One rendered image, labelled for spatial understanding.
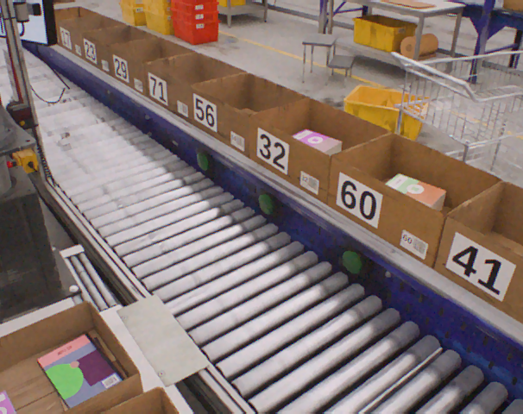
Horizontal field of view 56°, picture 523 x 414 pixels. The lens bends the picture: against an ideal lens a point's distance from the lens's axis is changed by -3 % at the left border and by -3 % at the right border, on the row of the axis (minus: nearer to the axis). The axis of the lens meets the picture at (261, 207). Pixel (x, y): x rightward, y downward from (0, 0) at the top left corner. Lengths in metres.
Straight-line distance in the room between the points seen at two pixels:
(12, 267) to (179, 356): 0.50
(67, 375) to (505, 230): 1.21
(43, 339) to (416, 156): 1.19
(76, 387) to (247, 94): 1.45
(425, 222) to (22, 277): 1.06
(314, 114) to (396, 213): 0.68
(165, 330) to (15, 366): 0.37
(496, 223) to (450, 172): 0.20
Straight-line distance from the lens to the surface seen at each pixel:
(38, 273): 1.47
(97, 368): 1.24
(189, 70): 2.50
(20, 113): 1.88
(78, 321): 1.34
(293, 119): 1.89
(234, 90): 2.18
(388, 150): 1.69
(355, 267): 1.44
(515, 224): 1.54
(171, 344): 1.30
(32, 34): 2.03
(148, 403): 1.12
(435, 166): 1.62
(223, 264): 1.52
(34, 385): 1.29
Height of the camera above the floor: 1.70
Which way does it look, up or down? 32 degrees down
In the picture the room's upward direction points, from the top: 1 degrees clockwise
